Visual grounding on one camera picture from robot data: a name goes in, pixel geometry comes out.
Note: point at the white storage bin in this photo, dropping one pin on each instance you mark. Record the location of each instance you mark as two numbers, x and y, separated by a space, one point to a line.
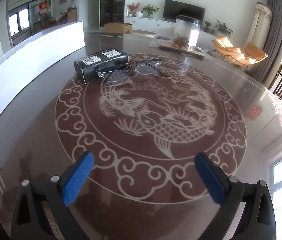
23 63

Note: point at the wooden tray board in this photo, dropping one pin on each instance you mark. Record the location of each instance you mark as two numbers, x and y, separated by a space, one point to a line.
191 51

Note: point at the black framed eyeglasses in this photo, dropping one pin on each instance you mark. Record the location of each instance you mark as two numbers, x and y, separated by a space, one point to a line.
125 71

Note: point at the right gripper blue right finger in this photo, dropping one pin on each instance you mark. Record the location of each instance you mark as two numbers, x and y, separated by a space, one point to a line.
213 178

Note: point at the orange lounge chair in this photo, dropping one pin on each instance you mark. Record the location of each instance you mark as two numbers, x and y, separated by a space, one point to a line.
246 56

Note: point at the black rectangular box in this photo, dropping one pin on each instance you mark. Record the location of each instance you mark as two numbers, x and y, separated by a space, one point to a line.
107 60

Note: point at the clear glass jar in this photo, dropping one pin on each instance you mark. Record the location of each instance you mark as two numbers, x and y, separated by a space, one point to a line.
186 31

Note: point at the black flat television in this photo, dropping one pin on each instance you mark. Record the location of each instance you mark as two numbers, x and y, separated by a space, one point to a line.
174 8

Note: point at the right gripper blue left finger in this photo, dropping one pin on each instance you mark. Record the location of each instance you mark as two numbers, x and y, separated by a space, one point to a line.
74 177

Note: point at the red flowers in vase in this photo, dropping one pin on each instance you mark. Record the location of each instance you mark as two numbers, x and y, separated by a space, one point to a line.
133 7

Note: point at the cardboard box on floor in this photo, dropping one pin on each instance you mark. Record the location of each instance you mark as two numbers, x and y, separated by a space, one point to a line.
117 28

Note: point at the green potted plant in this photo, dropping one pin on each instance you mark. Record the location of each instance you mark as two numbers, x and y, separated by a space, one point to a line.
150 10

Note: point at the dark display cabinet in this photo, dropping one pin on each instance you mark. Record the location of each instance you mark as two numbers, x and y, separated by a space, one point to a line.
111 11

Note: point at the grey curtain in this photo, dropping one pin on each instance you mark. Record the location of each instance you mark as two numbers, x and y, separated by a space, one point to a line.
265 71

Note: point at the white tv cabinet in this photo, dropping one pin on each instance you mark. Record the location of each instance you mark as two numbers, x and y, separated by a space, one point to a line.
162 27

